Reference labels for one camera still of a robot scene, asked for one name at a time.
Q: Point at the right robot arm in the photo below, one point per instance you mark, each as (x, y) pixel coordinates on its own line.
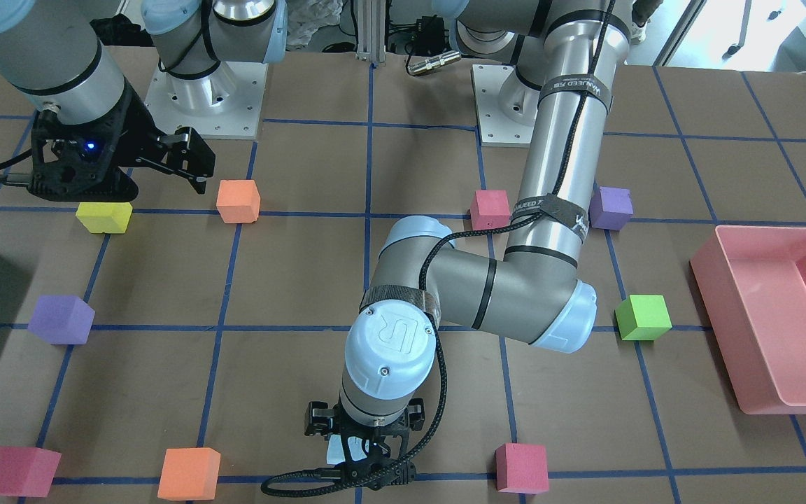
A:
(51, 53)

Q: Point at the purple block near pink tray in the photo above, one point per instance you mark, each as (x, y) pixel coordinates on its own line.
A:
(611, 208)

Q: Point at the pink block far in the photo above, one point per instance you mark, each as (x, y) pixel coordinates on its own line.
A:
(521, 469)
(27, 471)

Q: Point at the pink block near base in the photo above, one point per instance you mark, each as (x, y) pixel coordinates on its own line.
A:
(490, 209)

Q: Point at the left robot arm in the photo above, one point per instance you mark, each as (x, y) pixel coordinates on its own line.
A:
(394, 382)

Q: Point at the yellow block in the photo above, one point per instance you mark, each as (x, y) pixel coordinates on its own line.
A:
(105, 218)

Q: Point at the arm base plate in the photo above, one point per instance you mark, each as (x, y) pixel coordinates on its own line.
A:
(235, 105)
(505, 106)

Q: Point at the aluminium frame post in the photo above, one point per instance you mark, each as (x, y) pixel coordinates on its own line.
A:
(371, 31)

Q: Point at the pink plastic tray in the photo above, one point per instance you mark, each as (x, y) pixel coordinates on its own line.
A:
(752, 280)

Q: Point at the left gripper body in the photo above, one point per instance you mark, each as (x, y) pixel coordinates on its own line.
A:
(318, 416)

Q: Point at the orange block near base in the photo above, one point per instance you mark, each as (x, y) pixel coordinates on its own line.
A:
(238, 202)

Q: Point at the orange block far side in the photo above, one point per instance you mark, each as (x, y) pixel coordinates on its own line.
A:
(189, 474)

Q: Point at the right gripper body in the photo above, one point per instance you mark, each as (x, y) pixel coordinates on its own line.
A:
(135, 120)

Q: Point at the purple block near teal tray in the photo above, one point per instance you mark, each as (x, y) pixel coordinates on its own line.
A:
(61, 319)

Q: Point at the green block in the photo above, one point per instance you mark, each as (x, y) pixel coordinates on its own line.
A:
(642, 318)

